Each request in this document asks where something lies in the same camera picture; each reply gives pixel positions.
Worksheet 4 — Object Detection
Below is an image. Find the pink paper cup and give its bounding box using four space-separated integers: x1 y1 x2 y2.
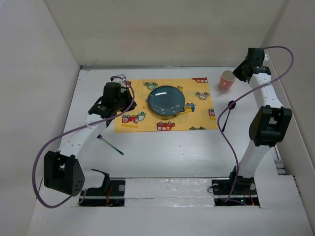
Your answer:
219 70 236 90

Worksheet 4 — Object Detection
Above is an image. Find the iridescent purple spoon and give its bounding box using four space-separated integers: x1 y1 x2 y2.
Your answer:
222 100 236 132

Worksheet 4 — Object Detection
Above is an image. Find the dark teal patterned plate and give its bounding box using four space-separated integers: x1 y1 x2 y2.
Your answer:
147 86 185 117

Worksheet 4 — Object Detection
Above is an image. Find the yellow vehicle-print cloth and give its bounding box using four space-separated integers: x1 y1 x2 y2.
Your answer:
114 77 218 133

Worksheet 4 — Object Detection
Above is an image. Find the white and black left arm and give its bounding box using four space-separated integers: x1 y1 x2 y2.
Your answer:
44 79 136 197

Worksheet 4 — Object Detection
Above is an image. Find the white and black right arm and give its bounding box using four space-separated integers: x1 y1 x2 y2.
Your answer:
227 48 292 194

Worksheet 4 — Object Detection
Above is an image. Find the iridescent fork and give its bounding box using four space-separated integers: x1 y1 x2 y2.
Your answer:
97 134 124 155

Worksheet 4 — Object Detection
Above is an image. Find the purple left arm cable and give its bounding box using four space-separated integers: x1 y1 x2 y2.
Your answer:
32 75 136 209

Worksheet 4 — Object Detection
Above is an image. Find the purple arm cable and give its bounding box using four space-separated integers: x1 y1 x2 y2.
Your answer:
217 46 295 204
32 75 136 209

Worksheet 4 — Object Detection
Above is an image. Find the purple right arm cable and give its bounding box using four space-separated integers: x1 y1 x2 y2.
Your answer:
217 46 295 204

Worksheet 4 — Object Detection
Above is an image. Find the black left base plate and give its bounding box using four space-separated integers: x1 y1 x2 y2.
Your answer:
78 178 126 207

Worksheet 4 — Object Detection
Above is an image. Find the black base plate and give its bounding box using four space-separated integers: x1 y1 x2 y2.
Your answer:
207 177 260 207
78 178 126 207

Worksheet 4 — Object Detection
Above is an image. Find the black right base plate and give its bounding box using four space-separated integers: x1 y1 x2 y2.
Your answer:
207 177 260 207

